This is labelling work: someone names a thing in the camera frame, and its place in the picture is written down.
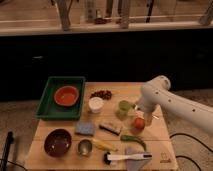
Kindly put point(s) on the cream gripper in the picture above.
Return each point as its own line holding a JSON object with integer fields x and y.
{"x": 147, "y": 117}

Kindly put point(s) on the red apple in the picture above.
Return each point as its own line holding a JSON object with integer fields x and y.
{"x": 139, "y": 123}

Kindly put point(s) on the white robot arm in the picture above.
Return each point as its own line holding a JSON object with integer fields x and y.
{"x": 156, "y": 92}

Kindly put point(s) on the green plastic cup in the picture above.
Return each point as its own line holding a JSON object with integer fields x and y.
{"x": 124, "y": 107}

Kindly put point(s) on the small metal cup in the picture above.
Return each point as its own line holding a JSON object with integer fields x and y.
{"x": 84, "y": 147}

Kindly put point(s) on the green chili pepper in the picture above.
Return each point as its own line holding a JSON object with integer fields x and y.
{"x": 129, "y": 138}

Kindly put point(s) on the yellow corn cob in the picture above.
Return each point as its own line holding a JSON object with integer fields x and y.
{"x": 103, "y": 145}

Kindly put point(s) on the blue sponge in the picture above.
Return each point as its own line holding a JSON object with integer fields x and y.
{"x": 85, "y": 128}

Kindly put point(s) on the orange bowl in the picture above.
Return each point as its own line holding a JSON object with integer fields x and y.
{"x": 66, "y": 96}

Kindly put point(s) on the green plastic tray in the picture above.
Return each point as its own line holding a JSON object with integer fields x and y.
{"x": 48, "y": 110}

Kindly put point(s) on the dark brown bowl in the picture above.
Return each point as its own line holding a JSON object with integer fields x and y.
{"x": 57, "y": 143}

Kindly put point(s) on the red object on shelf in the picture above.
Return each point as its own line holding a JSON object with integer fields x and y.
{"x": 99, "y": 21}

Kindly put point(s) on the black pole stand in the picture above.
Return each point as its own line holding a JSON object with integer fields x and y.
{"x": 3, "y": 161}

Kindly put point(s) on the white handled dish brush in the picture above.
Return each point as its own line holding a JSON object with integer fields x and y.
{"x": 108, "y": 157}

